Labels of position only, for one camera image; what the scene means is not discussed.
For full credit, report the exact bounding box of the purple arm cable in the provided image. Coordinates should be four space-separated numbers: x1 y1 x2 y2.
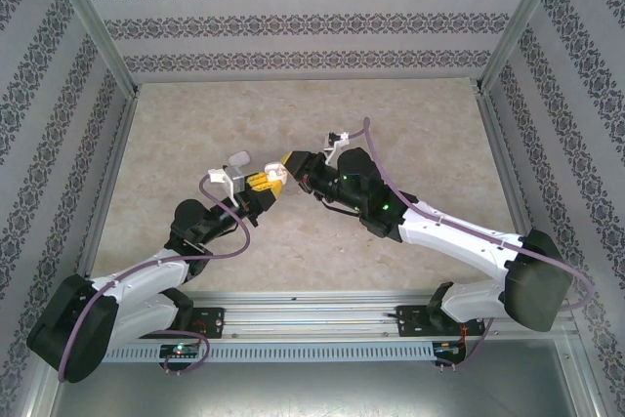
347 116 597 372
57 177 253 384

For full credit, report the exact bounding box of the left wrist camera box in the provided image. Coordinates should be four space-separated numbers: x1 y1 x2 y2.
207 165 250 208

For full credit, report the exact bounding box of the aluminium frame corner post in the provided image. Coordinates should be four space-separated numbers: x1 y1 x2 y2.
473 0 572 96
36 0 141 99

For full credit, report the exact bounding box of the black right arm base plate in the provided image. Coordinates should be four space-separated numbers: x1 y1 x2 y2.
396 304 487 339

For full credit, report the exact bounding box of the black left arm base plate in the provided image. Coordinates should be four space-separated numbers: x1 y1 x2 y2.
141 307 227 341

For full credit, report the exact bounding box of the aluminium table side rail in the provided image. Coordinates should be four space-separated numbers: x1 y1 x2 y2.
66 89 143 305
476 89 558 299

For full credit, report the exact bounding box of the grey metal sheet panel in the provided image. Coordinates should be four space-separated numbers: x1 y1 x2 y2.
46 360 595 417

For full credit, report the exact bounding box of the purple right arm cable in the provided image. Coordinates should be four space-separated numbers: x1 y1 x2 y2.
347 116 597 372

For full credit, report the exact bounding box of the grey slotted cable duct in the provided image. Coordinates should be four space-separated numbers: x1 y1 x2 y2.
104 342 436 363

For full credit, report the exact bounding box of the aluminium mounting rail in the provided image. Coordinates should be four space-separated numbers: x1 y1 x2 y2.
48 289 572 343

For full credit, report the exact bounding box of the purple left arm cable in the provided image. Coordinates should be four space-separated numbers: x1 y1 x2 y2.
57 177 253 384

